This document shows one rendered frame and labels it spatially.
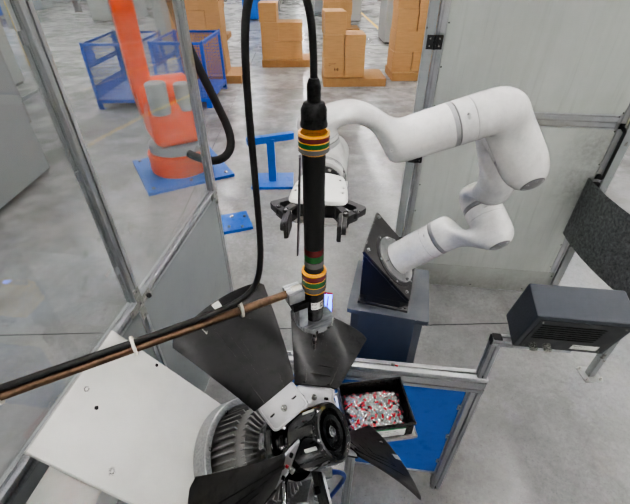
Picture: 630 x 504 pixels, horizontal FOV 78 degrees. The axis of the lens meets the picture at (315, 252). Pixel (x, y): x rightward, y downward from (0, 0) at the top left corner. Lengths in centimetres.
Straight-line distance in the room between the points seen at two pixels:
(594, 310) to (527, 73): 151
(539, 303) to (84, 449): 111
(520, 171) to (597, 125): 179
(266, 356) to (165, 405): 25
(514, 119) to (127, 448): 98
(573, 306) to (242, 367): 90
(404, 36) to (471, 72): 636
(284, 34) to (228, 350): 922
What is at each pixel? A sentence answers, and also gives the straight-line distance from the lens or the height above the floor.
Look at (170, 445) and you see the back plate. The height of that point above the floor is 118.
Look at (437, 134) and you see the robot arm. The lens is 82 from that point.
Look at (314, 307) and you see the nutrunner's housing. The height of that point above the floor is 150.
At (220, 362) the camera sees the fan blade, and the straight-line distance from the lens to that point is 83.
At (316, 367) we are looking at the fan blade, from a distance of 100.
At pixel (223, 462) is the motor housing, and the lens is 94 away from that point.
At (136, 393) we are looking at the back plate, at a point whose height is 128.
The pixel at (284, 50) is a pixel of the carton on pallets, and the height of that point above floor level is 32.
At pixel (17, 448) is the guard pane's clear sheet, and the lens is 130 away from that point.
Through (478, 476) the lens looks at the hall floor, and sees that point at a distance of 231.
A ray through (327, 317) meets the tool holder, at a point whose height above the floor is 146.
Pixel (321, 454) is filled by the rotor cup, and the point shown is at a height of 124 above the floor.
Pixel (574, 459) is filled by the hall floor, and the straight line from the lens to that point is 255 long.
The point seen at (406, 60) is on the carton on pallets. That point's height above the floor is 35.
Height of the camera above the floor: 200
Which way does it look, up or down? 37 degrees down
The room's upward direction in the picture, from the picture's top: straight up
